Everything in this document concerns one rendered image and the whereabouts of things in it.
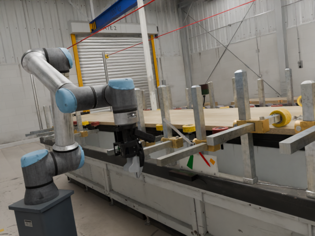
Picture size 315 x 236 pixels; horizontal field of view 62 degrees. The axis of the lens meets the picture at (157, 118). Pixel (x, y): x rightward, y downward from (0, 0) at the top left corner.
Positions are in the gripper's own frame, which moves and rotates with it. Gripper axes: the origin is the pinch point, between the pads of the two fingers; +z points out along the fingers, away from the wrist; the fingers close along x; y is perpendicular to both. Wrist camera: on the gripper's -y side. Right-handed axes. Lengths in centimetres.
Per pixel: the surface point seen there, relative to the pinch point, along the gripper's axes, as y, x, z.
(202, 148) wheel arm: -35.2, 2.5, -1.7
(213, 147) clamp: -39.1, 6.1, -1.2
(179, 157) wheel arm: -20.3, 2.1, -1.5
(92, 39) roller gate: -403, -761, -231
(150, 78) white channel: -141, -156, -44
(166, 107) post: -42, -26, -20
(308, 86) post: -39, 48, -26
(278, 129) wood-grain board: -59, 27, -7
